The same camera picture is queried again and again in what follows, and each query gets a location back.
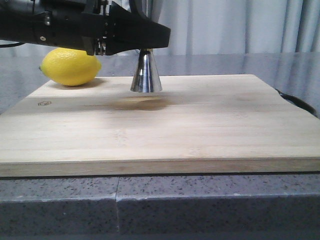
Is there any grey curtain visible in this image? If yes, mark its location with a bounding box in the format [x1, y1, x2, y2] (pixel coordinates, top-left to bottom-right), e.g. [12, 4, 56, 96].
[124, 0, 320, 56]

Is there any yellow lemon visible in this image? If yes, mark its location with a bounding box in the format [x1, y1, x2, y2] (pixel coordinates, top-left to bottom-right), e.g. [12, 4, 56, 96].
[39, 47, 102, 86]

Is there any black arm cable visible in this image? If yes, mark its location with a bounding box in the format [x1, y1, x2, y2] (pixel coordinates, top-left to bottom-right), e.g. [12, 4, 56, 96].
[0, 41, 26, 49]

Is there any steel double jigger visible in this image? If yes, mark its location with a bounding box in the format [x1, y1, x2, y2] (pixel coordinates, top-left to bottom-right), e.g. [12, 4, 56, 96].
[129, 0, 163, 94]

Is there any black metal board handle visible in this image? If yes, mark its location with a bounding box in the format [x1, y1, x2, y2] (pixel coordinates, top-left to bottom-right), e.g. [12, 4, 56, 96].
[275, 89, 317, 117]

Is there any wooden cutting board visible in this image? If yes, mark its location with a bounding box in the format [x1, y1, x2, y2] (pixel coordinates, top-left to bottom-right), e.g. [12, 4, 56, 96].
[0, 75, 320, 177]

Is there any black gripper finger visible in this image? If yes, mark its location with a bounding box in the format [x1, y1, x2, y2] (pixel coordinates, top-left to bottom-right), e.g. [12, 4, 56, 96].
[105, 1, 171, 56]

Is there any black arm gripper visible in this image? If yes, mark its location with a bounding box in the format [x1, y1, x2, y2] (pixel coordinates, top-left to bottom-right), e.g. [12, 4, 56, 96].
[0, 0, 108, 56]

